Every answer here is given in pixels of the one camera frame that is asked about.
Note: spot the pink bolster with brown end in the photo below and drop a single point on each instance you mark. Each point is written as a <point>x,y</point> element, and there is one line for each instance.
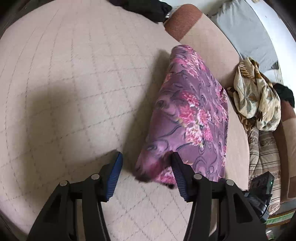
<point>208,34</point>

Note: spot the purple floral garment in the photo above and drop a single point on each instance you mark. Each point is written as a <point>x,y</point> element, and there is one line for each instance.
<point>189,111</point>

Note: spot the brown sofa armrest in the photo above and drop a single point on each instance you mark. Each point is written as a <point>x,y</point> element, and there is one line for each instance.
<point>288,139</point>

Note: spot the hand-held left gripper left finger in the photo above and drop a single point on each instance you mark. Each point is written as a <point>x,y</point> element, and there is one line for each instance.
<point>114,178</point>

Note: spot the grey pillow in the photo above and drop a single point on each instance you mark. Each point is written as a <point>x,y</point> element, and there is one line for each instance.
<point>242,30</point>

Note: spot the striped beige pillow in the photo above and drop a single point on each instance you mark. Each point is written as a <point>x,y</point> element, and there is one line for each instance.
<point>266,150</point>

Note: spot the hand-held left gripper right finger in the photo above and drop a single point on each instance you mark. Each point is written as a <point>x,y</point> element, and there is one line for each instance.
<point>180,179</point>

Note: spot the black cloth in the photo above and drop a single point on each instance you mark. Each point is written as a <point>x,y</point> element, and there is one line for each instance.
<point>285,93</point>
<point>143,8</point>

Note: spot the cream leaf-print blanket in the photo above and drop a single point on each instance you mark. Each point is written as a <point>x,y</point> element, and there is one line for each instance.
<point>256,97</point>

